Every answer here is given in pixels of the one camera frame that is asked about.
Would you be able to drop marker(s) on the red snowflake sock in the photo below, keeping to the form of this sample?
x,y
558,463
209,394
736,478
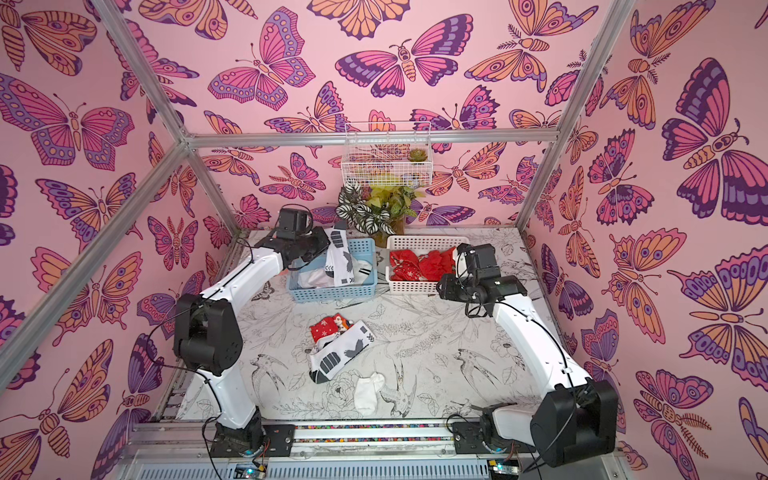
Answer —
x,y
329,326

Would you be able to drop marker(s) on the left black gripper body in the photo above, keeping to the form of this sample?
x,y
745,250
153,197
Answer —
x,y
313,245

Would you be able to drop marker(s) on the potted green leafy plant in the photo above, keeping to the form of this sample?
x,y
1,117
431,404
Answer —
x,y
377,211

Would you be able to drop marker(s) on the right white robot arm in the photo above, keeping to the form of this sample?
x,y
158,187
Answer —
x,y
576,416

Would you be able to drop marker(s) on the white plastic basket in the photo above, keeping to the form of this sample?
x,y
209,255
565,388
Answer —
x,y
420,245

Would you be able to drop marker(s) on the white sock chevron pattern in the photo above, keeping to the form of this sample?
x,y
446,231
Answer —
x,y
333,357

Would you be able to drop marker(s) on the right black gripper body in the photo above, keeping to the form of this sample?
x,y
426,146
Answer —
x,y
459,286

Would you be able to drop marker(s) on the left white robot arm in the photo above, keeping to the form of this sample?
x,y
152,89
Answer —
x,y
207,336

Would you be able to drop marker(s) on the white wire wall basket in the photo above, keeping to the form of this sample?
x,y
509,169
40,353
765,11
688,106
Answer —
x,y
375,153

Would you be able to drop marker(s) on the small plain white sock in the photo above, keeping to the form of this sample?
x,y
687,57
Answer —
x,y
366,393

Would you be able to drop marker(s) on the small succulent in basket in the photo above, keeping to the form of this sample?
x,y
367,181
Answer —
x,y
418,155

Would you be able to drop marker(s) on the white sock black stripes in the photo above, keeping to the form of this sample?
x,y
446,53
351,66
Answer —
x,y
361,271

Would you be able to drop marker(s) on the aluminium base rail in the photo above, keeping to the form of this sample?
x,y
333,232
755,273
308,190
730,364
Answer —
x,y
406,449

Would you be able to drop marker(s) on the light blue plastic basket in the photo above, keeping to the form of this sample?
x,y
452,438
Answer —
x,y
362,249

